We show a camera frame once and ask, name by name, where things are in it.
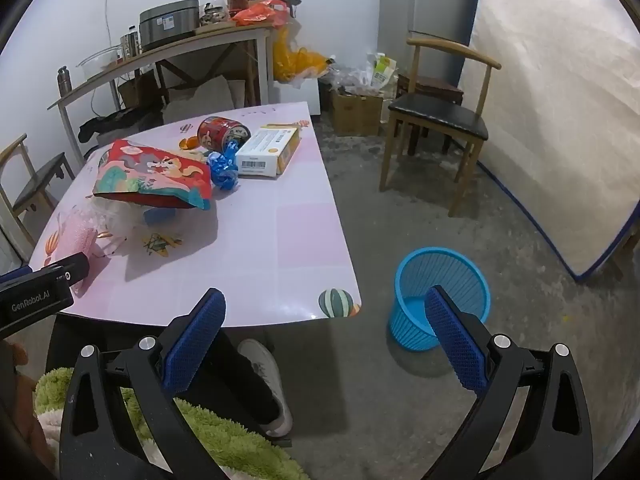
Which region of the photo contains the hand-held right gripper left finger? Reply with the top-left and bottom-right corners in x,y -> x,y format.
59,287 -> 228,480

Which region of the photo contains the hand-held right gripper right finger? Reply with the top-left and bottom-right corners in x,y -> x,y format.
422,285 -> 593,480

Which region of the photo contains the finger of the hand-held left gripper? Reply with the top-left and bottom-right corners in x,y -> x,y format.
35,252 -> 92,297

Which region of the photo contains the blue plastic wastebasket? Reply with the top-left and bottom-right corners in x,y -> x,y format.
389,246 -> 492,352

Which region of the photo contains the red printed snack bag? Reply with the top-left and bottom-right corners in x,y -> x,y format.
92,139 -> 217,211

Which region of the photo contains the blue wrapper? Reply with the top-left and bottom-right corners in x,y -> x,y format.
206,142 -> 241,192

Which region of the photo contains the white yellow medicine box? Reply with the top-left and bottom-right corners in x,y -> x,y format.
234,126 -> 302,178

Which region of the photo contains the person's left hand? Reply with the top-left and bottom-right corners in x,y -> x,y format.
0,341 -> 57,471

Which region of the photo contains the pink foam net sleeve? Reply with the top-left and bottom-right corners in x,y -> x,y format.
55,210 -> 98,296

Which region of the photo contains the person's black trouser leg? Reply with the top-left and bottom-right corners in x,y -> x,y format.
215,330 -> 281,426

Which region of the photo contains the white shoe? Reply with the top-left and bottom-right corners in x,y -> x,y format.
237,338 -> 293,437

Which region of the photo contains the wooden chair dark seat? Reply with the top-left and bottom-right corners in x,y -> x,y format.
0,134 -> 76,263

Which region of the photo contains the green fuzzy garment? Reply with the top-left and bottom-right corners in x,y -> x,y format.
34,367 -> 311,480

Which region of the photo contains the black cloth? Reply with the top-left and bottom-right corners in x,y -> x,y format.
77,107 -> 166,143

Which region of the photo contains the red drink can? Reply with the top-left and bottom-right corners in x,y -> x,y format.
197,116 -> 251,153

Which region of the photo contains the clear glass bowl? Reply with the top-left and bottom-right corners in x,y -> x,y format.
76,46 -> 123,81

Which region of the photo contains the wooden chair black seat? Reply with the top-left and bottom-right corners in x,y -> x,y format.
378,37 -> 502,218

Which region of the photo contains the steel tumbler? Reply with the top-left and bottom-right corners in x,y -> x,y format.
120,27 -> 141,58

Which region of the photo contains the white mattress blue edge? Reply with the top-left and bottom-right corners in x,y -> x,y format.
459,0 -> 640,283

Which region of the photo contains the cardboard box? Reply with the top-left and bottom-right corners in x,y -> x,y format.
331,87 -> 385,137

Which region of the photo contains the dark wooden stool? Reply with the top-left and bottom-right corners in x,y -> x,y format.
397,74 -> 466,156

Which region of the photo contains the grey rice cooker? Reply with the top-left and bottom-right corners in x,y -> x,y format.
138,0 -> 199,52

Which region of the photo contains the white cabinet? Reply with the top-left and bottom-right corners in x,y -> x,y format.
267,77 -> 322,116

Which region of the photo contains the green white paper bag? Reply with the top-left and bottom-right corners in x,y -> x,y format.
370,54 -> 399,92

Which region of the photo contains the pile of clear plastic bags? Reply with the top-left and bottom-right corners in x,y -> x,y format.
322,57 -> 376,97

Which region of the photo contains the yellow plastic bag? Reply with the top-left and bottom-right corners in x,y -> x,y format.
272,27 -> 331,82

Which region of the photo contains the orange plastic bag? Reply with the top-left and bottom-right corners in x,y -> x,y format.
231,0 -> 291,28

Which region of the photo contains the grey refrigerator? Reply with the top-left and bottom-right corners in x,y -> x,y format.
377,0 -> 486,93

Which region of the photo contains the white frame side table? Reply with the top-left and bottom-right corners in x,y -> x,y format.
47,24 -> 276,171

